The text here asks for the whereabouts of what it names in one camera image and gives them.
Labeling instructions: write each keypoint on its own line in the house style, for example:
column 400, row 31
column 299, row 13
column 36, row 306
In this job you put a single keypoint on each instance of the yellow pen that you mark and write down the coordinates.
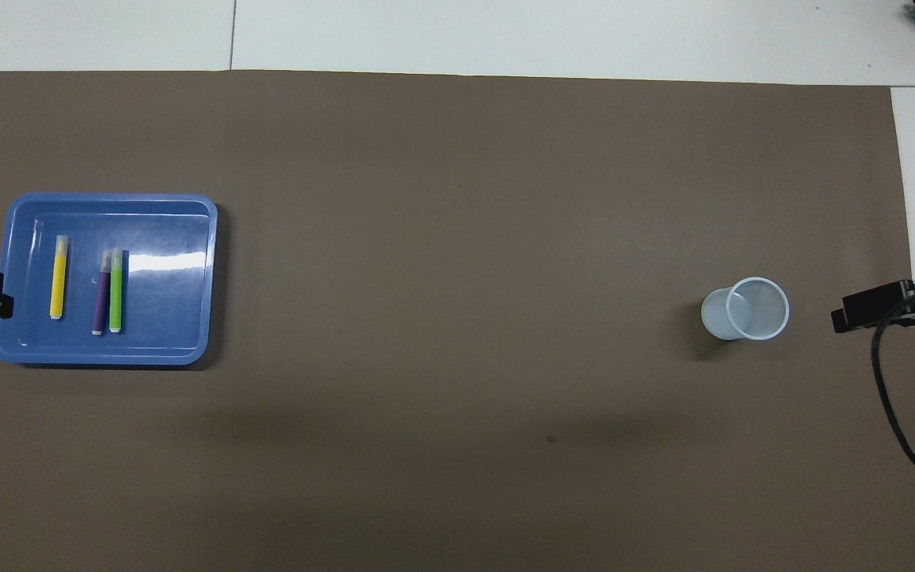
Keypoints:
column 59, row 278

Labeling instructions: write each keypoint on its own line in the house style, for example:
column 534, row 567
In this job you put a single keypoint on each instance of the purple pen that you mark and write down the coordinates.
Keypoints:
column 100, row 306

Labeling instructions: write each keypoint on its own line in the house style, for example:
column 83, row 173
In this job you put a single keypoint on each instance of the green pen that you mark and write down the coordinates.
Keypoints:
column 116, row 294

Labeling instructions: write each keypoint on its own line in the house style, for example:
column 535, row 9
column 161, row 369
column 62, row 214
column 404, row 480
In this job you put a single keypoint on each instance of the blue plastic tray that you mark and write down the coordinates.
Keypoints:
column 164, row 318

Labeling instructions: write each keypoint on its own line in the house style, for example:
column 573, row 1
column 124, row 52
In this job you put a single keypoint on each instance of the clear plastic cup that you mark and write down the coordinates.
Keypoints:
column 716, row 314

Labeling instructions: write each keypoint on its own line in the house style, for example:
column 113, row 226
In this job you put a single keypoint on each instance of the brown table mat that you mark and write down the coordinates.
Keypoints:
column 457, row 238

